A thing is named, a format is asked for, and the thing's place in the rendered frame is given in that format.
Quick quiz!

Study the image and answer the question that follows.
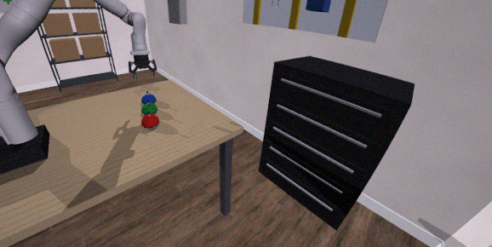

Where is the green bell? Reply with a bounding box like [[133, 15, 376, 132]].
[[141, 101, 157, 115]]

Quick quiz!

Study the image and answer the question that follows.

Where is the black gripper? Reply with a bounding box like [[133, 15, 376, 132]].
[[129, 55, 157, 80]]

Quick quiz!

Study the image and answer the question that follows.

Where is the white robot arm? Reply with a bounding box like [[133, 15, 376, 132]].
[[0, 0, 150, 145]]

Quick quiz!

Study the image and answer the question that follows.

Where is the red bell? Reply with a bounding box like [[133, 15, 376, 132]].
[[141, 112, 159, 128]]

